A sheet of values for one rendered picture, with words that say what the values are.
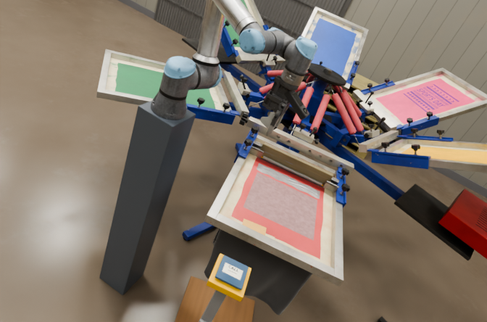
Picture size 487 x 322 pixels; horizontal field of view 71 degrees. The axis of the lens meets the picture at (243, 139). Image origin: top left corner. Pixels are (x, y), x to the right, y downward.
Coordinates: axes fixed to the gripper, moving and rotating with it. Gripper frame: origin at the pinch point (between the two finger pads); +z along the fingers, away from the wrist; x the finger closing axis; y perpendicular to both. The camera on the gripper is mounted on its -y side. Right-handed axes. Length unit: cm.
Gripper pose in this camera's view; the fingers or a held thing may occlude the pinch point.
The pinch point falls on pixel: (272, 130)
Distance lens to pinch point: 128.8
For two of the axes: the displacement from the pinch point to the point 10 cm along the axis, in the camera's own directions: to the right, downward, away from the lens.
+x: -4.1, 3.5, -8.4
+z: -3.5, 7.9, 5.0
